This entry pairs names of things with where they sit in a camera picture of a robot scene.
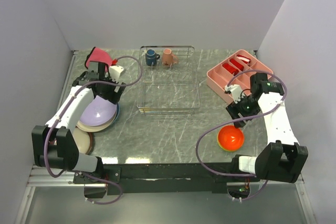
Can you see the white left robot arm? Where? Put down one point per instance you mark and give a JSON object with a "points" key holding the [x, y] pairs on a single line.
{"points": [[53, 143]]}

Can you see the pink mug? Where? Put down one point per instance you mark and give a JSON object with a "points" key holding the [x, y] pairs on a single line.
{"points": [[168, 58]]}

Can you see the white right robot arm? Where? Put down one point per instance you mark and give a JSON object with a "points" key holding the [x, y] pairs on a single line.
{"points": [[283, 158]]}

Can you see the red white item in tray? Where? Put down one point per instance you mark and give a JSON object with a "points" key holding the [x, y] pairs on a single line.
{"points": [[244, 59]]}

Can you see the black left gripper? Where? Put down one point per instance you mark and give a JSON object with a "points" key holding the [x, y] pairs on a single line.
{"points": [[113, 96]]}

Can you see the brown rimmed cream plate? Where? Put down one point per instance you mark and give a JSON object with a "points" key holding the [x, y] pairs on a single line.
{"points": [[84, 140]]}

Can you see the orange bowl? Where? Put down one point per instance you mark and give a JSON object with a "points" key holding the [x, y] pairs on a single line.
{"points": [[230, 133]]}

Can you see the yellow-green bowl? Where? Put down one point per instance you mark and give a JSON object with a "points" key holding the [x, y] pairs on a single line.
{"points": [[229, 145]]}

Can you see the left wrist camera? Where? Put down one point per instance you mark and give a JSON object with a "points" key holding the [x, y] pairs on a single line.
{"points": [[115, 70]]}

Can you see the pink cloth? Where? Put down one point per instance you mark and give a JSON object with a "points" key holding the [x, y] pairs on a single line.
{"points": [[98, 55]]}

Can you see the lavender plate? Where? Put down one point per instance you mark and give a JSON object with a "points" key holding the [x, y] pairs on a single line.
{"points": [[98, 112]]}

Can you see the blue plate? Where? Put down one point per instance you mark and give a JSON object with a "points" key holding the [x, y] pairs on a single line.
{"points": [[117, 113]]}

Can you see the black base beam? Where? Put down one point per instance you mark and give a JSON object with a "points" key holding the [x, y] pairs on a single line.
{"points": [[218, 186]]}

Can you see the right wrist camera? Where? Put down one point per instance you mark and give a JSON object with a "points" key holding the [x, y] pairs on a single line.
{"points": [[235, 90]]}

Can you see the pink compartment tray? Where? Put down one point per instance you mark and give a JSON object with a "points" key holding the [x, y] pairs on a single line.
{"points": [[218, 77]]}

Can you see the dark blue mug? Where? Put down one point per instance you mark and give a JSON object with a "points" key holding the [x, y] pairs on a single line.
{"points": [[151, 58]]}

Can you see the aluminium rail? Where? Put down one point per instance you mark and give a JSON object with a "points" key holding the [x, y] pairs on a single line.
{"points": [[123, 173]]}

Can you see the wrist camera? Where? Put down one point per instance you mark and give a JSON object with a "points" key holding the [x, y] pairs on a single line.
{"points": [[115, 70], [235, 90]]}

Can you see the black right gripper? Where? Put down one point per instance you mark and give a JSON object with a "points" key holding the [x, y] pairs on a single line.
{"points": [[234, 109]]}

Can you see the wire dish rack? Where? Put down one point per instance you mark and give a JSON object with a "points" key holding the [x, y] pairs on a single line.
{"points": [[169, 90]]}

